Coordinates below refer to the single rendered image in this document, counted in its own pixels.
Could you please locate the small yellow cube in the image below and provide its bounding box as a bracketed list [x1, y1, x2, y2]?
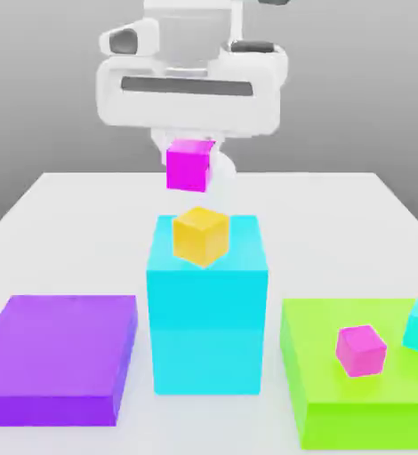
[172, 206, 230, 268]

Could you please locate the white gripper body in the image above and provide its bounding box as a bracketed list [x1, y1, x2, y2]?
[95, 46, 289, 139]

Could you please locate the small magenta cube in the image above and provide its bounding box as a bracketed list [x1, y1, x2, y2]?
[165, 139, 217, 194]

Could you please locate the large purple box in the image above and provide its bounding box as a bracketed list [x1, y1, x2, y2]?
[0, 294, 139, 427]

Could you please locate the large green box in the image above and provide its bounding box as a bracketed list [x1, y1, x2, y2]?
[279, 297, 418, 451]

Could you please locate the large cyan box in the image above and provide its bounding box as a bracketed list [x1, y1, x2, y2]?
[145, 214, 269, 396]

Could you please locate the small pink cube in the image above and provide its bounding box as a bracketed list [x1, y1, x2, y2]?
[334, 323, 389, 379]

